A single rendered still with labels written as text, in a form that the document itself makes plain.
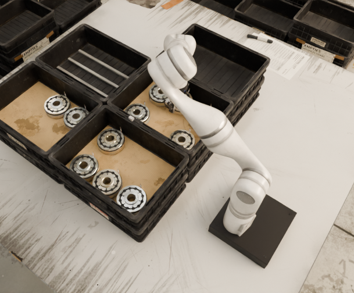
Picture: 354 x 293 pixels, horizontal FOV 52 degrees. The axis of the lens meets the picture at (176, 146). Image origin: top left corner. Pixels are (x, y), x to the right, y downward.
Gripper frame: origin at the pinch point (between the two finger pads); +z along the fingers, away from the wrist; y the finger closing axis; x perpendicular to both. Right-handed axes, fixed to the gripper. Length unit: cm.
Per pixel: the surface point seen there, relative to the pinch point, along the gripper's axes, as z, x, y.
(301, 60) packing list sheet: 16, -25, 75
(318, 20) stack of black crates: 37, -14, 140
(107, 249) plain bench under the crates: 17, -13, -56
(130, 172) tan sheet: 4.3, -3.8, -32.5
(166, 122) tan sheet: 4.3, -0.5, -6.5
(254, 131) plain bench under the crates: 16.2, -28.6, 21.3
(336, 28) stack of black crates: 37, -26, 140
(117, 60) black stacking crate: 5.8, 39.2, 8.7
